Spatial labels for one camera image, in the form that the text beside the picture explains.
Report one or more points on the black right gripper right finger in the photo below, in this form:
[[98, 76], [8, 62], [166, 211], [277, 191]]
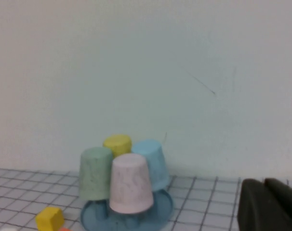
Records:
[[283, 209]]

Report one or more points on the yellow foam cube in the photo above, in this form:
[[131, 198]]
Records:
[[49, 219]]

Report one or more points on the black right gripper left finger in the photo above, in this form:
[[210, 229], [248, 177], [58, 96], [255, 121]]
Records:
[[252, 207]]

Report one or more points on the blue cup stand with pegs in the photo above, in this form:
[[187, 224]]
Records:
[[160, 209]]

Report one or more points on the yellow plastic cup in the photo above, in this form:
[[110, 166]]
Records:
[[117, 144]]

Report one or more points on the pink plastic cup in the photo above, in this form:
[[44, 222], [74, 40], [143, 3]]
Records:
[[130, 185]]

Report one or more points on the grey checkered tablecloth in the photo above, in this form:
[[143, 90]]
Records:
[[208, 204]]

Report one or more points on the green plastic cup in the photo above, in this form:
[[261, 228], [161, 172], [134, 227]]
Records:
[[94, 173]]

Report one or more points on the orange foam cube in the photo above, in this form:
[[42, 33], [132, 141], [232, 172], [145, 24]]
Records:
[[64, 229]]

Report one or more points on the blue plastic cup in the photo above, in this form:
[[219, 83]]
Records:
[[155, 163]]

